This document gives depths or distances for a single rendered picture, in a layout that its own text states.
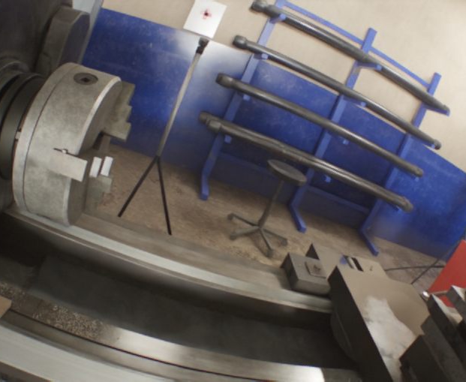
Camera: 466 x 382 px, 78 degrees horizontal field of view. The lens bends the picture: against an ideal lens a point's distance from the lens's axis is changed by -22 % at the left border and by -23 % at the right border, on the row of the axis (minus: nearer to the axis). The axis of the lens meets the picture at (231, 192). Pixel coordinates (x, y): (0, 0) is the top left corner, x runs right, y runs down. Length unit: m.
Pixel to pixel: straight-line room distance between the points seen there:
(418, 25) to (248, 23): 1.98
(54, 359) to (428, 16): 4.35
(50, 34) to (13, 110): 0.22
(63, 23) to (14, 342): 0.56
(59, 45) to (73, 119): 0.27
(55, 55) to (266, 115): 3.11
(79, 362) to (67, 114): 0.36
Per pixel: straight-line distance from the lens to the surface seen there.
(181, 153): 3.71
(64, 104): 0.47
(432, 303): 0.68
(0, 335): 0.58
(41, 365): 0.56
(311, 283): 0.94
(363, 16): 3.91
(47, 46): 0.71
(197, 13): 3.41
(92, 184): 0.60
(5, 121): 0.53
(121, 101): 0.60
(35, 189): 0.49
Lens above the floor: 1.31
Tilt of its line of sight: 21 degrees down
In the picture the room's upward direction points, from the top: 24 degrees clockwise
